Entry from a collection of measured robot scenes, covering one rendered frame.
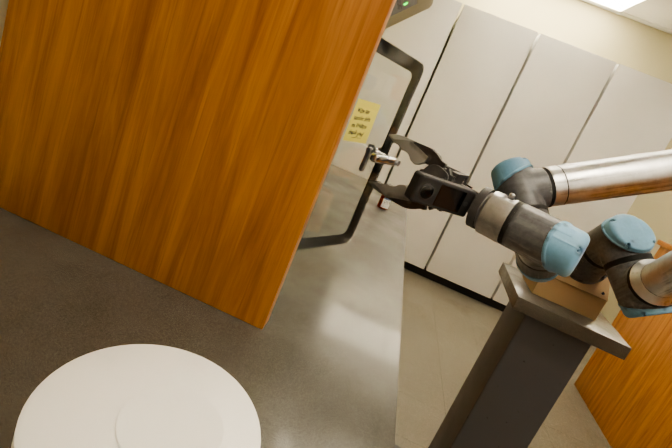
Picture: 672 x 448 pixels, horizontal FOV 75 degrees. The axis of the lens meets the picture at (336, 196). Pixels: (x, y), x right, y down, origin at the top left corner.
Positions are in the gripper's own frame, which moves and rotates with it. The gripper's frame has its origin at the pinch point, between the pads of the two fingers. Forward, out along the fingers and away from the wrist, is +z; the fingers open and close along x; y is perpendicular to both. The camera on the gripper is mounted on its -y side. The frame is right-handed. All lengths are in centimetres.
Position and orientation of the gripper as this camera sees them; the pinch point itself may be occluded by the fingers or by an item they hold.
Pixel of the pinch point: (381, 160)
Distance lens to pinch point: 81.1
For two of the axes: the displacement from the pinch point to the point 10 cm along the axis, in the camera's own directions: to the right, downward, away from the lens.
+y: 5.7, 0.1, 8.2
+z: -7.4, -4.4, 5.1
